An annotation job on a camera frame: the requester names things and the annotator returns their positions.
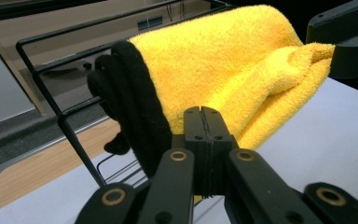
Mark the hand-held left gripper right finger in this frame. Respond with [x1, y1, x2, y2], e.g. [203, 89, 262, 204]
[202, 105, 322, 224]

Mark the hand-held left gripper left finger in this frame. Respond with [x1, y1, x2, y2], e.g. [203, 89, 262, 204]
[138, 105, 211, 224]

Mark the yellow cloth with black trim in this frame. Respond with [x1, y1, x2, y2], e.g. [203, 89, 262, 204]
[86, 4, 337, 179]

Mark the black wire rack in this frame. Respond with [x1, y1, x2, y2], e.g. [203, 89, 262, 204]
[15, 0, 235, 189]

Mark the white foam board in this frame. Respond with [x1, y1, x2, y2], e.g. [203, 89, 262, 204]
[0, 77, 358, 224]

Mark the wooden table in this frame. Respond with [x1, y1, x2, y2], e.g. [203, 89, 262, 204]
[0, 119, 123, 209]

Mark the white chair base with caster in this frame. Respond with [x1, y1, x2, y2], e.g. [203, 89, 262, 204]
[41, 61, 94, 79]

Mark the white panel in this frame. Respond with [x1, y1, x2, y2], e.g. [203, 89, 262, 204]
[0, 30, 35, 131]

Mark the aluminium rail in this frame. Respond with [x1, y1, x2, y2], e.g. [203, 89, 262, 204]
[0, 115, 110, 189]

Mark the bundle of hanging black cables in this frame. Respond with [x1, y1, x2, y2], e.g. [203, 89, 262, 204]
[165, 0, 188, 21]

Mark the black metal frame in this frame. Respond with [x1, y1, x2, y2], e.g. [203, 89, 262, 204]
[0, 0, 106, 24]

